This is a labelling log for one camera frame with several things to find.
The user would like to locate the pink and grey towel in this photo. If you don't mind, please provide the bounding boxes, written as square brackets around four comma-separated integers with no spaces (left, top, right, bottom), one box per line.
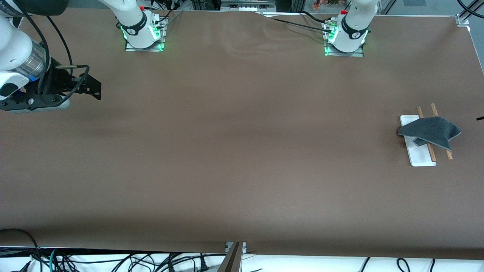
[397,116,462,153]

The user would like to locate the white rack base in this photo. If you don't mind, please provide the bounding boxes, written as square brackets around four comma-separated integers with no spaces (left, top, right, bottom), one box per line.
[400,114,437,167]

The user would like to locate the wooden chopsticks pair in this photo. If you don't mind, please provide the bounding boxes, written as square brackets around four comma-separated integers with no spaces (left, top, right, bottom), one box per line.
[430,103,453,160]
[416,107,437,162]

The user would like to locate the brown table cover cloth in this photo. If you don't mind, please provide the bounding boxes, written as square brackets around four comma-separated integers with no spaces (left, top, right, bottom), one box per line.
[0,8,484,261]

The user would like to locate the brown slanted beam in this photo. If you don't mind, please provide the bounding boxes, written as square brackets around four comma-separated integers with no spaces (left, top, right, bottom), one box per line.
[219,242,245,272]

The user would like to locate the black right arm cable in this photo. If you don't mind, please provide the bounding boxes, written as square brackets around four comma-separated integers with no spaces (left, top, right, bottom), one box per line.
[15,4,91,107]

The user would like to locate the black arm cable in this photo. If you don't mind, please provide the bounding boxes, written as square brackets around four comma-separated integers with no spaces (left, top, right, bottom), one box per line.
[15,4,91,107]
[456,0,484,19]

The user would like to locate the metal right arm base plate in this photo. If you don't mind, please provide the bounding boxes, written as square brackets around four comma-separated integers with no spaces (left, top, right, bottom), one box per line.
[124,17,167,52]

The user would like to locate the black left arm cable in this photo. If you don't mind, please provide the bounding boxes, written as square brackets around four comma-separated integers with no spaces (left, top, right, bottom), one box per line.
[456,0,484,19]

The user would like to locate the thick black floor cable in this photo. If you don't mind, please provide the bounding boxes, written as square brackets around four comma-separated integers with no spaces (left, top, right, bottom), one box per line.
[0,228,43,272]

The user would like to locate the tangled black floor cables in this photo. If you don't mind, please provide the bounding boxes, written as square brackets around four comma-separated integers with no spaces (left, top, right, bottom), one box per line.
[57,252,227,272]

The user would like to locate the black cable across table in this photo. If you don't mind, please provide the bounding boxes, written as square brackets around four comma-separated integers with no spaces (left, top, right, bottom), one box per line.
[261,12,334,34]

